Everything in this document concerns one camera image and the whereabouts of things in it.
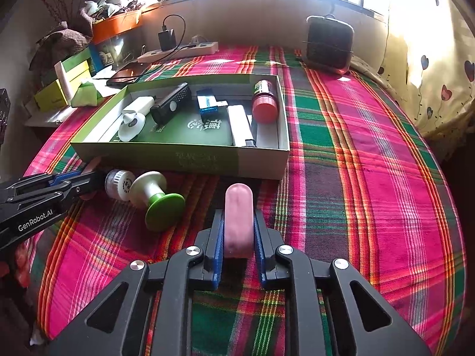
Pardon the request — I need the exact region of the brown patterned cloth bag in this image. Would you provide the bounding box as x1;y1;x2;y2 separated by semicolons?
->
29;22;93;71

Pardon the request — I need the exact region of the white panda suction hook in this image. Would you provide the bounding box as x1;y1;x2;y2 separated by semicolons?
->
118;112;146;142

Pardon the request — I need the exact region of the silver black lighter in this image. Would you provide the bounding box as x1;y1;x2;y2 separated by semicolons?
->
227;104;256;147

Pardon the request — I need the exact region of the white tube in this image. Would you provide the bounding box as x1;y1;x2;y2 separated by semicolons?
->
54;61;76;105

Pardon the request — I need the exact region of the black charger adapter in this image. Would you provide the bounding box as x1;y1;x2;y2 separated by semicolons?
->
158;28;176;52

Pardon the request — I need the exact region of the white power strip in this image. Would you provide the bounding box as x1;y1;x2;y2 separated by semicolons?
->
137;42;219;63

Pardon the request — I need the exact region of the white green spool toy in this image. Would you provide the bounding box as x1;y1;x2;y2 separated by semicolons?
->
129;171;185;232

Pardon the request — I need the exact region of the black charging cable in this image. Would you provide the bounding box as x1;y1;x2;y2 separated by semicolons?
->
105;14;194;82

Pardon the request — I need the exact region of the small space heater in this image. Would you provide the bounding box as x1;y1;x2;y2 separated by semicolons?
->
303;14;354;75

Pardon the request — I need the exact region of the yellow green box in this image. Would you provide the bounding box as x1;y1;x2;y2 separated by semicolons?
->
34;47;96;112

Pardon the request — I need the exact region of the plaid pink green bedspread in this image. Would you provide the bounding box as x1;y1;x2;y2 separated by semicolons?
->
28;46;466;355

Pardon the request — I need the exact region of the heart pattern curtain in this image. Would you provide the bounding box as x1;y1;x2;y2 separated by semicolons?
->
350;0;475;142

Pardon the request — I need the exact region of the red capped bottle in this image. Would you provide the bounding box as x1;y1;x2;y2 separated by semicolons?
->
252;79;278;124

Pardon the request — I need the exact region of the pink clip long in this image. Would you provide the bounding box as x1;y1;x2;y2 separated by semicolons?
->
224;183;254;259

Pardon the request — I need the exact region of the green cardboard box tray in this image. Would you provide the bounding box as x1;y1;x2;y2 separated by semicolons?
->
71;75;290;180

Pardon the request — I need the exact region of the black smartphone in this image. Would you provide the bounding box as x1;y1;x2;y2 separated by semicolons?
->
106;62;150;89

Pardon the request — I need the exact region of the blue white small device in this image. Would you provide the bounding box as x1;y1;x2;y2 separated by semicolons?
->
197;88;229;120

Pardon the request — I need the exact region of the white power bank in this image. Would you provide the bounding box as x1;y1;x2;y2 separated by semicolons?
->
121;96;155;116

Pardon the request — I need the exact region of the black rectangular remote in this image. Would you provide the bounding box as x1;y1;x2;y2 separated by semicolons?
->
150;83;191;126

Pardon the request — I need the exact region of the green cloth pouch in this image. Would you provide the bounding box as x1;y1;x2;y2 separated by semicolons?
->
70;81;103;108

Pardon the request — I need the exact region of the person left hand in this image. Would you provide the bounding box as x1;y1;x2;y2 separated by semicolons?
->
0;242;30;288

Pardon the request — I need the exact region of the white tissue paper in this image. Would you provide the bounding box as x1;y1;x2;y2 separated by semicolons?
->
90;78;121;98

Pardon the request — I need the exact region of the white round capped jar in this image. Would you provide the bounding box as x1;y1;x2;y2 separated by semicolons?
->
105;169;135;202

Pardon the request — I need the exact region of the orange planter box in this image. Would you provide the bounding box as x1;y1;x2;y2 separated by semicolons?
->
92;10;142;45

